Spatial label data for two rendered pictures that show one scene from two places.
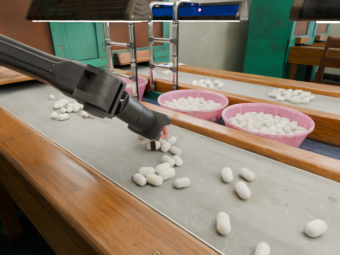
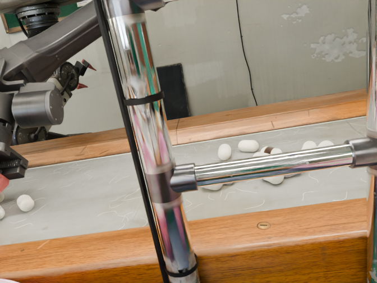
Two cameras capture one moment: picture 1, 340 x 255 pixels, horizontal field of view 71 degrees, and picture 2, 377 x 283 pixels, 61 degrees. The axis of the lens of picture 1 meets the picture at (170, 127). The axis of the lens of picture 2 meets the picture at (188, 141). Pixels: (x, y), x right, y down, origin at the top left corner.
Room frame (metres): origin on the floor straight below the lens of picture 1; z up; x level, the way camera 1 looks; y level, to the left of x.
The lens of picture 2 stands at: (1.09, 0.03, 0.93)
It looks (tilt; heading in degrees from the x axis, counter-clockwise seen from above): 18 degrees down; 145
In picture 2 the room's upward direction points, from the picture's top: 11 degrees counter-clockwise
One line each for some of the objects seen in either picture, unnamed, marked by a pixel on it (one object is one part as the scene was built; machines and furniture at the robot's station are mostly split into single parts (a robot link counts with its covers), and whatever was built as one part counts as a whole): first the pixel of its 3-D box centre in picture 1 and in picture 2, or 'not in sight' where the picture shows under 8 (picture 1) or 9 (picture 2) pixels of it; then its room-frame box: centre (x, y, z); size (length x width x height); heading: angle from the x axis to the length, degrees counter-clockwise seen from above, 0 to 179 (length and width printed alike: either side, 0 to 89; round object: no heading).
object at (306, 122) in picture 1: (263, 130); not in sight; (0.69, -0.30, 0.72); 0.27 x 0.27 x 0.10
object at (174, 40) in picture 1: (173, 52); not in sight; (1.20, -0.02, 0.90); 0.20 x 0.19 x 0.45; 49
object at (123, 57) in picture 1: (135, 56); not in sight; (1.60, 0.22, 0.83); 0.30 x 0.06 x 0.07; 139
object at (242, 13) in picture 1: (184, 12); not in sight; (1.26, -0.07, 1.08); 0.62 x 0.08 x 0.07; 49
